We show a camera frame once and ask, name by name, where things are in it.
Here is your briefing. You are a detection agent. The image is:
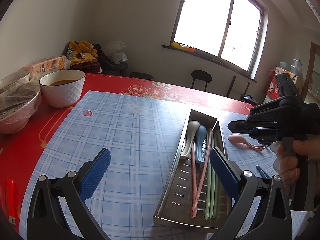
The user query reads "blue chopstick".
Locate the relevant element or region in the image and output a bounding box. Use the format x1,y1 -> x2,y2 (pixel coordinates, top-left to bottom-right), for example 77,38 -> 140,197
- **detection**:
256,165 -> 270,179

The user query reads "pink spoon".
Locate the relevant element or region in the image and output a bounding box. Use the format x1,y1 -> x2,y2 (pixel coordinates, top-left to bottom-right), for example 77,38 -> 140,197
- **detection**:
228,134 -> 265,151

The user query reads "green chopstick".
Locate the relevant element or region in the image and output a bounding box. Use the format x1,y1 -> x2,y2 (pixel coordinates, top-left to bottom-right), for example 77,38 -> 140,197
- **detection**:
210,129 -> 222,219
204,131 -> 212,220

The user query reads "long pink chopstick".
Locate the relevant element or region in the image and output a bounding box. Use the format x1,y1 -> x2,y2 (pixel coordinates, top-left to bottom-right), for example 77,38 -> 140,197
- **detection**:
192,129 -> 213,212

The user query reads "blue spoon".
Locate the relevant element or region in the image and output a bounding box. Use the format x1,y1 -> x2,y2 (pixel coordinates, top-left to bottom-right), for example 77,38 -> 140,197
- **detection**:
195,125 -> 207,164

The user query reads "beige spoon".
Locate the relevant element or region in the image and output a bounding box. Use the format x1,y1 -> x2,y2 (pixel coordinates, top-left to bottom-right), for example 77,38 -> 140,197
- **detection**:
180,120 -> 200,159

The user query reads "person's right hand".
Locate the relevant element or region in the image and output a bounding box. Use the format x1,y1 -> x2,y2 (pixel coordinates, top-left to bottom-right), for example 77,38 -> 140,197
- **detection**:
270,136 -> 319,197

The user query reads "white refrigerator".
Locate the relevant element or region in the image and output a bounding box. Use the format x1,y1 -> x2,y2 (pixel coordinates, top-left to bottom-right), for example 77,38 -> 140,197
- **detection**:
263,67 -> 303,103

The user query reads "red cloth on fridge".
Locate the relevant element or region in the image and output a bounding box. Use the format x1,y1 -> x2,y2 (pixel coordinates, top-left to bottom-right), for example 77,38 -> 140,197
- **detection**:
264,67 -> 297,100

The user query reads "black rice cooker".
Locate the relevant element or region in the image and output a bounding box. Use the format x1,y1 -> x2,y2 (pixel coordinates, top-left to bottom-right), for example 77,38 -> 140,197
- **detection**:
240,94 -> 258,107

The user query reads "red tablecloth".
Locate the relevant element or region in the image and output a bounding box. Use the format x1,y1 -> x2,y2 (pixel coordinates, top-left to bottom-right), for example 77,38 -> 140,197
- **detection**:
1,74 -> 251,239

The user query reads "steel utensil tray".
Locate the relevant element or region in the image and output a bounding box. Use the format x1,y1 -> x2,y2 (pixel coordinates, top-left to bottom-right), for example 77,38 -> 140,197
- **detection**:
153,109 -> 231,233

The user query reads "black round chair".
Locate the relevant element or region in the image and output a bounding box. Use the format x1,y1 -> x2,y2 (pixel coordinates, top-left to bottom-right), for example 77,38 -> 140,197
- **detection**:
191,69 -> 213,92

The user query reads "window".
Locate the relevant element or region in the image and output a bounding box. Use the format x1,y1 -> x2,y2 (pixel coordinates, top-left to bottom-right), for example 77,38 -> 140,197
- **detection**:
170,0 -> 265,79

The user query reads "plastic-covered bowl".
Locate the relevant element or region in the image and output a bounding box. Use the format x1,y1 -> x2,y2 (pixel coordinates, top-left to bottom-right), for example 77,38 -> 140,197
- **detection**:
1,69 -> 42,134

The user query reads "blue plaid table mat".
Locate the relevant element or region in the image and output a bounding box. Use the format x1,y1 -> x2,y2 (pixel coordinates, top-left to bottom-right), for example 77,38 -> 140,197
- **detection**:
19,90 -> 313,240

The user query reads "white textured bowl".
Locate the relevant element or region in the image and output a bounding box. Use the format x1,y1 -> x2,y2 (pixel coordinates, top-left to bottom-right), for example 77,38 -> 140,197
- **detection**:
39,69 -> 86,108

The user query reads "yellow cloth on sill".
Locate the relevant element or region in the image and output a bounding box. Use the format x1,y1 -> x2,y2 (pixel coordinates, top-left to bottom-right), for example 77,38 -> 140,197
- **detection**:
170,42 -> 195,53

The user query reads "black round stool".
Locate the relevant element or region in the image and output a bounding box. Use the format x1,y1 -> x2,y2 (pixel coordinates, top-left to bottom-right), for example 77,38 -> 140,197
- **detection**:
129,72 -> 153,81

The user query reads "tissue pack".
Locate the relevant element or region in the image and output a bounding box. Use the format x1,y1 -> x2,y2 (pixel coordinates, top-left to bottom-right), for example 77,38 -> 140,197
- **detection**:
21,55 -> 67,78

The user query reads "yellow clothes pile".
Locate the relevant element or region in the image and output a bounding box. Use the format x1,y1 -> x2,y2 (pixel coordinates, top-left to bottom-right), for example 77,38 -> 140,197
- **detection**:
66,41 -> 102,74

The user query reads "white plastic bag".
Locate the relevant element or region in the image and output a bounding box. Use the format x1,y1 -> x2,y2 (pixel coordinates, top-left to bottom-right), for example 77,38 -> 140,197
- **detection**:
102,40 -> 128,64

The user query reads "black folding frame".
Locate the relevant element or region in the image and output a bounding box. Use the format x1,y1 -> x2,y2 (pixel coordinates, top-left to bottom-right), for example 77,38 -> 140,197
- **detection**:
226,75 -> 250,101

